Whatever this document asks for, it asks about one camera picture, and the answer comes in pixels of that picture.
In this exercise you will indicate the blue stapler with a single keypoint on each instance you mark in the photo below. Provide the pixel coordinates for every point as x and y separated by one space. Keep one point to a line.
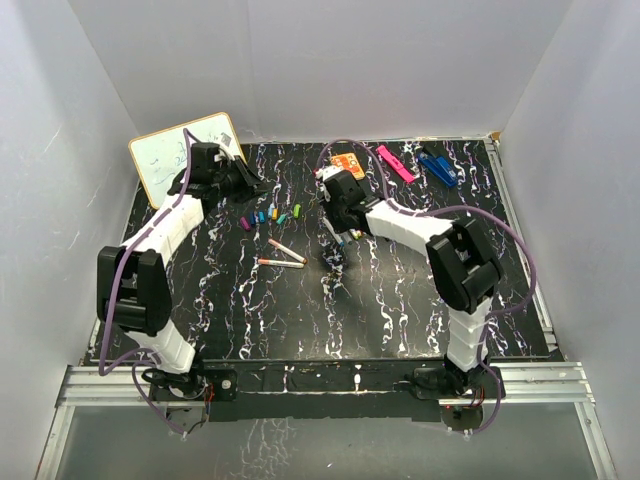
435 163

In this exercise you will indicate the salmon cap marker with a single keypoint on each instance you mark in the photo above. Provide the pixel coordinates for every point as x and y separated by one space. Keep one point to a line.
280 263

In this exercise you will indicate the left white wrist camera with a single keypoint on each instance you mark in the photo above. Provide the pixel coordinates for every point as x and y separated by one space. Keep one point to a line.
224 142

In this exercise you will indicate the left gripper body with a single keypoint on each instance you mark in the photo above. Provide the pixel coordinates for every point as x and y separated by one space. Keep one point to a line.
226 181

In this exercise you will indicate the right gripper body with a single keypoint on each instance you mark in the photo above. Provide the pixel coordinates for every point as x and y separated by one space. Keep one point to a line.
335 212

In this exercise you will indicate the yellow cap marker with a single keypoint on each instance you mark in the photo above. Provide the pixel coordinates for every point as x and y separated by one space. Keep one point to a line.
356 234

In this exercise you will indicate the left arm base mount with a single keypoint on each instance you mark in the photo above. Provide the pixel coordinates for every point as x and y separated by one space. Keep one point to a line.
202 382

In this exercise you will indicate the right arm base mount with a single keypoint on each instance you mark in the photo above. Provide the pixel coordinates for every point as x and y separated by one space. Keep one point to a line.
441 382

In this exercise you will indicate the yellow framed whiteboard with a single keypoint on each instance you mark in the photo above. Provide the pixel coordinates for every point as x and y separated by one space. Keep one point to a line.
160 156

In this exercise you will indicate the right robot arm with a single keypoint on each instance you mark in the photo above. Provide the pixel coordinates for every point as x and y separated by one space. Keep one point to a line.
465 270

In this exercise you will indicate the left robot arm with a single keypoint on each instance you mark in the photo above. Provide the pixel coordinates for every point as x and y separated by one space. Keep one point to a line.
132 286

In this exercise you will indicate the tan cap marker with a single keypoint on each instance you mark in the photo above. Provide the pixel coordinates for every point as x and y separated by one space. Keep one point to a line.
287 251

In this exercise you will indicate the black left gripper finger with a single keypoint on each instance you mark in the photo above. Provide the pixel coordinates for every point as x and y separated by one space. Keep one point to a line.
239 194
250 181

